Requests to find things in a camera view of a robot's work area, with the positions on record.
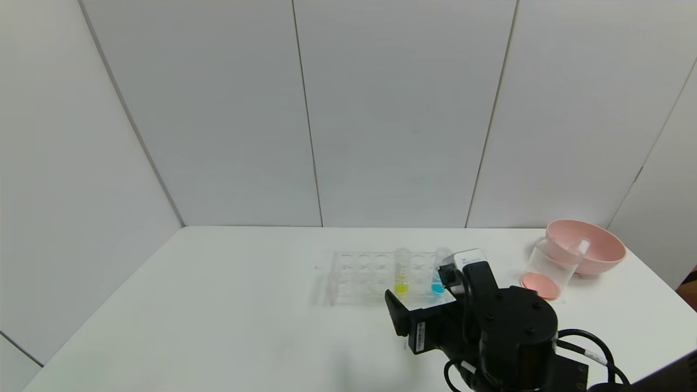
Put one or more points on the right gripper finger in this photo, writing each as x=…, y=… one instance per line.
x=397, y=312

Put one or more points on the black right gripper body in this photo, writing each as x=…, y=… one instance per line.
x=426, y=335

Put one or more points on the clear graduated plastic test tube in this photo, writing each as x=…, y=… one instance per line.
x=581, y=245
x=402, y=272

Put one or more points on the test tube with blue liquid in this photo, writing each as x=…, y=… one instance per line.
x=436, y=287

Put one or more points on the clear acrylic test tube rack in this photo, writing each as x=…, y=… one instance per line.
x=359, y=277

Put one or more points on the pink plastic bowl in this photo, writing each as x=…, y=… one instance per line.
x=599, y=250

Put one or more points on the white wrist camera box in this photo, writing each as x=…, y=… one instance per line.
x=468, y=257

